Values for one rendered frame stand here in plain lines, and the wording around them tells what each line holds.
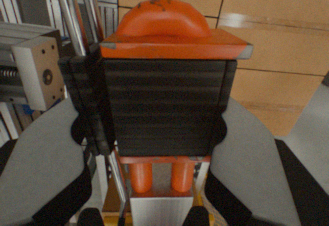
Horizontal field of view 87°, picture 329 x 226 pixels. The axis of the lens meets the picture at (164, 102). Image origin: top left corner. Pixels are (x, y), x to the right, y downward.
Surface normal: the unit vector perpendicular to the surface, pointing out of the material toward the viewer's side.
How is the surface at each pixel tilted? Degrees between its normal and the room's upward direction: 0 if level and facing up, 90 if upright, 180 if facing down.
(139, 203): 0
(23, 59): 0
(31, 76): 0
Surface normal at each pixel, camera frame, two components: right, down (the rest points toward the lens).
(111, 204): 0.07, -0.85
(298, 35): 0.04, 0.52
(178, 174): -0.41, 0.47
